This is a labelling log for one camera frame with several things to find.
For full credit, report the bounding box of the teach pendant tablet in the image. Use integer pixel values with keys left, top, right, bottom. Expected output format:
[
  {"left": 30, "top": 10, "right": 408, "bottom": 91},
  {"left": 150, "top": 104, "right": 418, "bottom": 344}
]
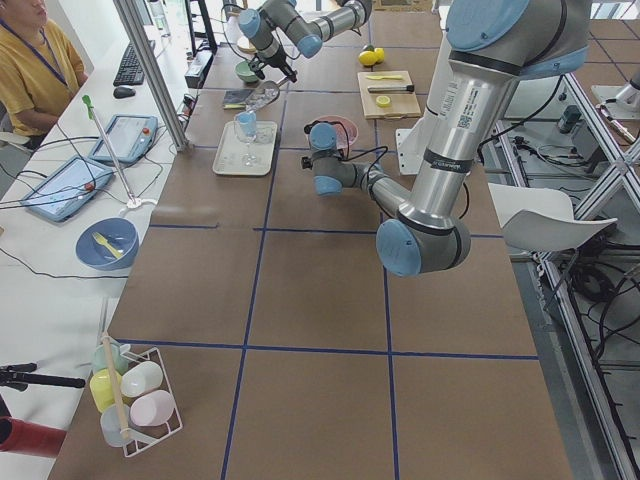
[
  {"left": 105, "top": 114, "right": 159, "bottom": 166},
  {"left": 20, "top": 156, "right": 114, "bottom": 223}
]

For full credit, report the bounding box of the white wire cup rack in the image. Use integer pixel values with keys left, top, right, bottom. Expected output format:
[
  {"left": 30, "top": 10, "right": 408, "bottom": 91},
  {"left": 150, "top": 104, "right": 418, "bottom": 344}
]
[{"left": 89, "top": 334, "right": 183, "bottom": 458}]

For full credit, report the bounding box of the clear wine glass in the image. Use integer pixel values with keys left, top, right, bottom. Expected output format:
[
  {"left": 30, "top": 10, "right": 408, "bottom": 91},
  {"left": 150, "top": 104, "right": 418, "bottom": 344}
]
[{"left": 236, "top": 136, "right": 257, "bottom": 168}]

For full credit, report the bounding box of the black keyboard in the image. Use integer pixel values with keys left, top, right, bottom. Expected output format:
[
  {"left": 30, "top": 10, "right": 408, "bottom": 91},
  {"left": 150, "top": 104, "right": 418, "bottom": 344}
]
[{"left": 112, "top": 43, "right": 145, "bottom": 87}]

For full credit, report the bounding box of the wooden stand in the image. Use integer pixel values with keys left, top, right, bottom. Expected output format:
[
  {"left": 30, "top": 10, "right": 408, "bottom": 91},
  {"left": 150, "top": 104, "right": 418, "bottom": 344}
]
[{"left": 236, "top": 0, "right": 256, "bottom": 54}]

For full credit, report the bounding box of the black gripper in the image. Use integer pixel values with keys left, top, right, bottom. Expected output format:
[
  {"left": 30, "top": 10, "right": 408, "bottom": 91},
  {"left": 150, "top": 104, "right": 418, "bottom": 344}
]
[
  {"left": 301, "top": 156, "right": 314, "bottom": 170},
  {"left": 249, "top": 47, "right": 297, "bottom": 83}
]

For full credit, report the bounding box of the red cylinder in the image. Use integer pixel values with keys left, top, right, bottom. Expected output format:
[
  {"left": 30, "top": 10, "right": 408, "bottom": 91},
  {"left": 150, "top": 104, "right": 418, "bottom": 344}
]
[{"left": 1, "top": 417, "right": 66, "bottom": 458}]

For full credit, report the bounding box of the yellow lemon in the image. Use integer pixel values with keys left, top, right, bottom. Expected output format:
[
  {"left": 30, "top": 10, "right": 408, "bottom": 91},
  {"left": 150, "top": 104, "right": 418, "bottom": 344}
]
[
  {"left": 374, "top": 47, "right": 385, "bottom": 63},
  {"left": 358, "top": 50, "right": 378, "bottom": 67}
]

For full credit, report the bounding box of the aluminium frame post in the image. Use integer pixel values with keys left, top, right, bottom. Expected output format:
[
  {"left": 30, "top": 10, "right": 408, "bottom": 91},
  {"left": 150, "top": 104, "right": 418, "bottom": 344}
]
[{"left": 113, "top": 0, "right": 189, "bottom": 152}]

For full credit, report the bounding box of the yellow plastic knife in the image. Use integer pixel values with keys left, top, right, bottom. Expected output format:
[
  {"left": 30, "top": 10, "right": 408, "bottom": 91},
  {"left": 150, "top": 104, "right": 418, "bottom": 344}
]
[{"left": 365, "top": 75, "right": 404, "bottom": 81}]

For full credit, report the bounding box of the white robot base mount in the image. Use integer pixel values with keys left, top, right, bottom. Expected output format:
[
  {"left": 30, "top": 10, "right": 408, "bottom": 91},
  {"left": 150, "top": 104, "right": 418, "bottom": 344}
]
[{"left": 396, "top": 1, "right": 453, "bottom": 175}]

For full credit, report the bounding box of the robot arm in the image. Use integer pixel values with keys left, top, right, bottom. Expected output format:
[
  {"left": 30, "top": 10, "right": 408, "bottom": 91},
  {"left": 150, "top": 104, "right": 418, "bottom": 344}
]
[
  {"left": 238, "top": 0, "right": 372, "bottom": 82},
  {"left": 301, "top": 1, "right": 591, "bottom": 277}
]

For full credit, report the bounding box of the black tripod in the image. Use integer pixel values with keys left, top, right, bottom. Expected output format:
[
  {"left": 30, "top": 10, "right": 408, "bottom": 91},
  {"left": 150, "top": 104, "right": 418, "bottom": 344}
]
[{"left": 1, "top": 363, "right": 86, "bottom": 392}]

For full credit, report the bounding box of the pink bowl of ice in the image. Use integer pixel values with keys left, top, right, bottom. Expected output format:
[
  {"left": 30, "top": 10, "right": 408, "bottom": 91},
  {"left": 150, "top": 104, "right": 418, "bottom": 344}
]
[{"left": 303, "top": 115, "right": 359, "bottom": 149}]

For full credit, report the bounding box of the green bowl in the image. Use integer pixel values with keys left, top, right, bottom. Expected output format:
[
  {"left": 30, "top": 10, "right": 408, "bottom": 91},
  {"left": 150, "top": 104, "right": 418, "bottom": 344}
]
[{"left": 235, "top": 60, "right": 259, "bottom": 84}]

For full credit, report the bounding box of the blue bowl with fork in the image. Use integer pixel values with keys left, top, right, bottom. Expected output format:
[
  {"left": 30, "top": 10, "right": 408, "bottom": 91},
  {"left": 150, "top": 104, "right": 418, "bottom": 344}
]
[{"left": 75, "top": 217, "right": 139, "bottom": 271}]

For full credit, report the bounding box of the black computer mouse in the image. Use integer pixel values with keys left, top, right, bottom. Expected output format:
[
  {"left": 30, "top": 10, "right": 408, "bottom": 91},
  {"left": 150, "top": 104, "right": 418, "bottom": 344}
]
[{"left": 113, "top": 86, "right": 136, "bottom": 99}]

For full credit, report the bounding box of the wooden cutting board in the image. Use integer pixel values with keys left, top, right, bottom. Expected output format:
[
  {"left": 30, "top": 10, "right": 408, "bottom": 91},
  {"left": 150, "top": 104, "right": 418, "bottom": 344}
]
[{"left": 357, "top": 70, "right": 422, "bottom": 120}]

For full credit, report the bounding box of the metal ice scoop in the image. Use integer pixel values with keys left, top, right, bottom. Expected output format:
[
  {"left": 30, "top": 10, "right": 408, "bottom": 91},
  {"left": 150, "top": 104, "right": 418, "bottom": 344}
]
[{"left": 245, "top": 77, "right": 290, "bottom": 112}]

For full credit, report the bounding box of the cream bear tray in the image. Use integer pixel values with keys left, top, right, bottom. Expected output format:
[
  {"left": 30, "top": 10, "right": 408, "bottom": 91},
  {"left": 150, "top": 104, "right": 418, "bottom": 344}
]
[{"left": 212, "top": 121, "right": 278, "bottom": 177}]

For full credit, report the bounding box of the person in yellow shirt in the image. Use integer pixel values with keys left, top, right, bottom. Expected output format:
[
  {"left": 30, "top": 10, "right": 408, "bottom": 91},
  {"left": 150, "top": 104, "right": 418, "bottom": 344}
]
[{"left": 1, "top": 1, "right": 88, "bottom": 139}]

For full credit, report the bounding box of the blue plastic cup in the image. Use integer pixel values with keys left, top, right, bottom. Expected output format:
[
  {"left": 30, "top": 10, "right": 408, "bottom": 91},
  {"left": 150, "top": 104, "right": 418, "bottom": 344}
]
[{"left": 234, "top": 110, "right": 257, "bottom": 143}]

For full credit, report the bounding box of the lemon half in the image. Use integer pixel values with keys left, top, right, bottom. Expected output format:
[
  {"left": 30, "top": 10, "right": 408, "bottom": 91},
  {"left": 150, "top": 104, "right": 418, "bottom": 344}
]
[{"left": 375, "top": 95, "right": 392, "bottom": 108}]

